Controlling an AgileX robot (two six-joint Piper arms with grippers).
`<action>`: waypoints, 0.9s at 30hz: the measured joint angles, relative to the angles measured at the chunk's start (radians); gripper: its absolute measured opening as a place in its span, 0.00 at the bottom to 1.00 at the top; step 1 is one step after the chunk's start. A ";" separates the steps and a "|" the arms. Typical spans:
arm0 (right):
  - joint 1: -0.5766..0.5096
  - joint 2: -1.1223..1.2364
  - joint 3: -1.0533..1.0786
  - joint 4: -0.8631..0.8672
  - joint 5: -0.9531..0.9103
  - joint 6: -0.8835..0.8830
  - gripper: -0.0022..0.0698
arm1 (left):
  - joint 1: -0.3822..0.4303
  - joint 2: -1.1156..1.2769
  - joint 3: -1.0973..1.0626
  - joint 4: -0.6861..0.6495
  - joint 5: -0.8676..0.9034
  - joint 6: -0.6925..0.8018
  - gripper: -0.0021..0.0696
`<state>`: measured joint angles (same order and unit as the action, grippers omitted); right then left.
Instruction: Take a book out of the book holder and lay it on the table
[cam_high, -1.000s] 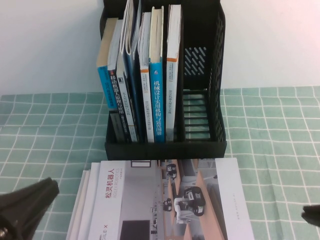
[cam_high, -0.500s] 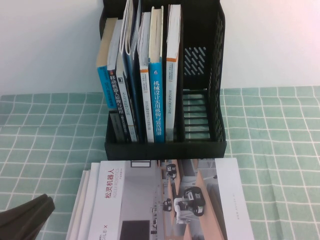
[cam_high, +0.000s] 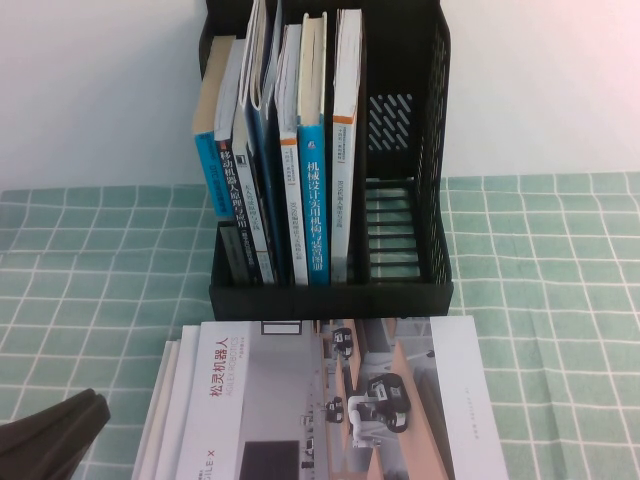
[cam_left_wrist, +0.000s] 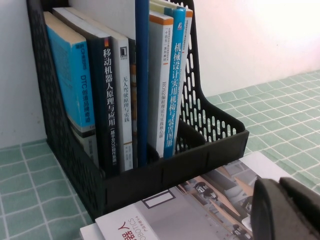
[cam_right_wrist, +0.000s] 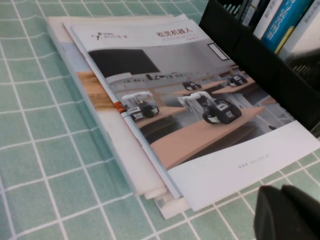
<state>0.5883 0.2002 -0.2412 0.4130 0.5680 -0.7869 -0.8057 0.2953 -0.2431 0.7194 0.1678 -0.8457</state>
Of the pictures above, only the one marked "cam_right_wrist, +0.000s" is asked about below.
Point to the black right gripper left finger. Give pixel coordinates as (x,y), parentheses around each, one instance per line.
(272,217)

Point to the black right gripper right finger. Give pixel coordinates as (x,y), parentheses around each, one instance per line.
(305,201)

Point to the brochure with robot classroom photo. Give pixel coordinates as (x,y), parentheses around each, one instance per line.
(200,125)

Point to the black mesh book holder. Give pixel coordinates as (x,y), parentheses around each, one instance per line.
(262,75)

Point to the blue book white lettering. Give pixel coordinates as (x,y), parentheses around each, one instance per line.
(282,22)

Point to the white book grey lettering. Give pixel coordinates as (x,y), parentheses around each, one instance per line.
(268,17)

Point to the dark blue book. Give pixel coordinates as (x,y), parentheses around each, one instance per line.
(258,12)

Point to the white book black stripe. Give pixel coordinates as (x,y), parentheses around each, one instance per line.
(247,12)

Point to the white brochure orange trucks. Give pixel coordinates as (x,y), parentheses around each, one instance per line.
(127,135)

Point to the brochure with wood print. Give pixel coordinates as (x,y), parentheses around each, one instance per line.
(92,87)

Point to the green checked tablecloth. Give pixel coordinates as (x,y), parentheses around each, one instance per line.
(37,125)

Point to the translucent white document folder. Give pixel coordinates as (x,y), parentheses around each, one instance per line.
(66,60)

